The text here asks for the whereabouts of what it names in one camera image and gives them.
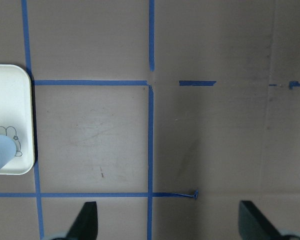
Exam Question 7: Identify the cream rectangular tray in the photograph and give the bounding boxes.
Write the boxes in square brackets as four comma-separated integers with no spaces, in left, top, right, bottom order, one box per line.
[0,64,35,175]

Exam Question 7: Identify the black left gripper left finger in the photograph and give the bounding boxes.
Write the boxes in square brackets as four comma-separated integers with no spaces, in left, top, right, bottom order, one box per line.
[66,201,98,240]

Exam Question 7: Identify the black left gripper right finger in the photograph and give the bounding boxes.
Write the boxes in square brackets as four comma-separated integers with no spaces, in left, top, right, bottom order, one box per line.
[238,200,284,240]

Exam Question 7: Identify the blue cup on tray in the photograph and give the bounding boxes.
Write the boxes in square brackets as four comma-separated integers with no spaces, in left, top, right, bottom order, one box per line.
[0,135,17,170]

